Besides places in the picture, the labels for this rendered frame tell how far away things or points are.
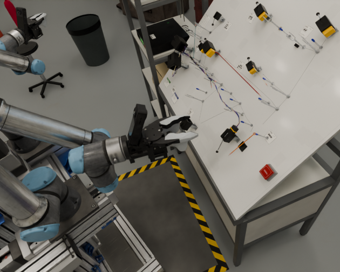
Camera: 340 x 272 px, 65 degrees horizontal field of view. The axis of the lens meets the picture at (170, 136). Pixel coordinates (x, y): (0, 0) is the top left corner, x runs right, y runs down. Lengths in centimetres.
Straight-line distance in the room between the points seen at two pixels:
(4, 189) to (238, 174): 99
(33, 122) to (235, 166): 95
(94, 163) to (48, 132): 18
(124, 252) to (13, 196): 135
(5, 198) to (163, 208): 170
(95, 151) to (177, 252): 161
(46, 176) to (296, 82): 110
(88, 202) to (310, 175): 116
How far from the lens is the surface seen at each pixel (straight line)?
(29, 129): 85
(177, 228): 231
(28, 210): 94
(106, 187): 85
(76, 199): 120
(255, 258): 223
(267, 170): 124
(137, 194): 252
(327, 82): 126
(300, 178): 162
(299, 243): 233
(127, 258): 209
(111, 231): 220
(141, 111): 69
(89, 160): 75
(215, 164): 147
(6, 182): 85
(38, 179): 107
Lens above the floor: 213
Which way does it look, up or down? 48 degrees down
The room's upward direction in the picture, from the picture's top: 13 degrees counter-clockwise
